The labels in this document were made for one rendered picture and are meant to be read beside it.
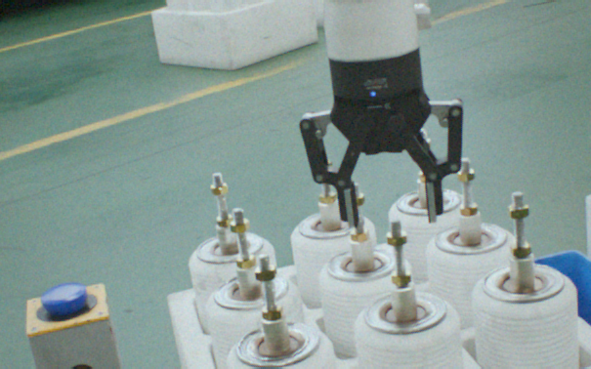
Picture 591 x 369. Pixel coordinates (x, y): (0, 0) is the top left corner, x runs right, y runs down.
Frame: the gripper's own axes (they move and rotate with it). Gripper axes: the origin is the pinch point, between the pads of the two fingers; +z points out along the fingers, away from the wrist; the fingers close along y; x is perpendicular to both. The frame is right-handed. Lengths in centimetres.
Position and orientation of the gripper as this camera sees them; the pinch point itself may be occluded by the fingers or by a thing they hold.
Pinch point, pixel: (392, 208)
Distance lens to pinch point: 83.7
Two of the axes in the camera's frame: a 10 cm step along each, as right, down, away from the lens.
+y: 9.8, -0.7, -2.1
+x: 1.7, -3.6, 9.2
